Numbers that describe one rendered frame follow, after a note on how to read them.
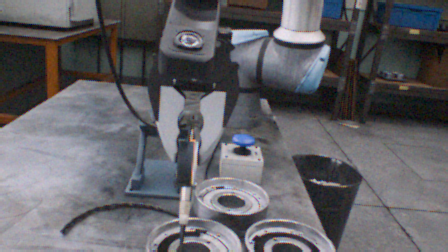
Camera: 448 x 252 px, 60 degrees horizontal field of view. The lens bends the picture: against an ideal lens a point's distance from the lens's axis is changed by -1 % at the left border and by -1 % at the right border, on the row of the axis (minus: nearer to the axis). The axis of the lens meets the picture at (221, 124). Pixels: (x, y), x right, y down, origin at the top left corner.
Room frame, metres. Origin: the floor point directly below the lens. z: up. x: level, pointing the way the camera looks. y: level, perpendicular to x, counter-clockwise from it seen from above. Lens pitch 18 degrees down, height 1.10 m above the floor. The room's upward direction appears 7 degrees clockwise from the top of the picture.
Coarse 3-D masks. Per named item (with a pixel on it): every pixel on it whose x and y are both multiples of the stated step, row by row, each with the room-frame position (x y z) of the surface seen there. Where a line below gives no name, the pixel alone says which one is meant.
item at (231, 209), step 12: (216, 180) 0.54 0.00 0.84; (228, 180) 0.54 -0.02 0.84; (240, 180) 0.54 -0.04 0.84; (204, 192) 0.51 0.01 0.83; (228, 192) 0.52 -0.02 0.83; (252, 192) 0.53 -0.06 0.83; (264, 192) 0.51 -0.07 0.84; (204, 204) 0.46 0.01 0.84; (216, 204) 0.48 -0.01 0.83; (228, 204) 0.51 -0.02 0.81; (240, 204) 0.51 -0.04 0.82; (264, 204) 0.49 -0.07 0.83; (204, 216) 0.45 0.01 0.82; (216, 216) 0.44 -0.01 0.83; (228, 216) 0.44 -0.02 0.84; (240, 216) 0.44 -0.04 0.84; (252, 216) 0.45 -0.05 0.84; (264, 216) 0.47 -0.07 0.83; (240, 228) 0.44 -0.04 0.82
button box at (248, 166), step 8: (224, 144) 0.67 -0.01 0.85; (224, 152) 0.63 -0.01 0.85; (232, 152) 0.64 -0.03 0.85; (240, 152) 0.63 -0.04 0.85; (248, 152) 0.64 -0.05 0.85; (256, 152) 0.65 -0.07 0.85; (224, 160) 0.61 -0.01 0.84; (232, 160) 0.61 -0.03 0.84; (240, 160) 0.61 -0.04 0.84; (248, 160) 0.61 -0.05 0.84; (256, 160) 0.61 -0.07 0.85; (224, 168) 0.61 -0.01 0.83; (232, 168) 0.61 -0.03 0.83; (240, 168) 0.61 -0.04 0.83; (248, 168) 0.61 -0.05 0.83; (256, 168) 0.61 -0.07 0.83; (224, 176) 0.61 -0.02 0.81; (232, 176) 0.61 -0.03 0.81; (240, 176) 0.61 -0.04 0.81; (248, 176) 0.61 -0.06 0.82; (256, 176) 0.61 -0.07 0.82; (256, 184) 0.61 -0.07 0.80
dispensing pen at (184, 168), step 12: (192, 120) 0.42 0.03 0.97; (192, 132) 0.42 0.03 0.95; (180, 144) 0.39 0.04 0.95; (192, 144) 0.39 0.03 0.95; (180, 156) 0.39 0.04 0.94; (192, 156) 0.39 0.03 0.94; (180, 168) 0.38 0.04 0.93; (192, 168) 0.38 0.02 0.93; (180, 180) 0.37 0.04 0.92; (180, 192) 0.38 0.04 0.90; (192, 192) 0.38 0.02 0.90; (180, 204) 0.37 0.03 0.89; (180, 216) 0.37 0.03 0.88; (180, 240) 0.35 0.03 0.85
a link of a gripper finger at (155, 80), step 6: (156, 54) 0.40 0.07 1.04; (156, 60) 0.40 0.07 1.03; (156, 66) 0.40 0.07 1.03; (150, 72) 0.40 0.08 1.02; (156, 72) 0.40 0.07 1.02; (150, 78) 0.40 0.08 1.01; (156, 78) 0.40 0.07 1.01; (162, 78) 0.40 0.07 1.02; (168, 78) 0.40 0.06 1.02; (150, 84) 0.40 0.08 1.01; (156, 84) 0.40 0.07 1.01; (162, 84) 0.40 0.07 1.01; (168, 84) 0.40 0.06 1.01; (150, 90) 0.40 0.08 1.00; (156, 90) 0.40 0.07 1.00; (150, 96) 0.40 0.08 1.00; (156, 96) 0.40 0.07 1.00; (150, 102) 0.40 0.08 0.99; (156, 102) 0.40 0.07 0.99; (156, 108) 0.40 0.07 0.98; (156, 114) 0.40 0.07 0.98; (156, 120) 0.40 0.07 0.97
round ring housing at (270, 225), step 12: (252, 228) 0.41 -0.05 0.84; (264, 228) 0.43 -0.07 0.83; (276, 228) 0.44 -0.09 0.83; (288, 228) 0.44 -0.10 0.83; (300, 228) 0.43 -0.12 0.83; (312, 228) 0.43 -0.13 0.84; (276, 240) 0.41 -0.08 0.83; (288, 240) 0.41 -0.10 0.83; (312, 240) 0.42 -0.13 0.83; (324, 240) 0.41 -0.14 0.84
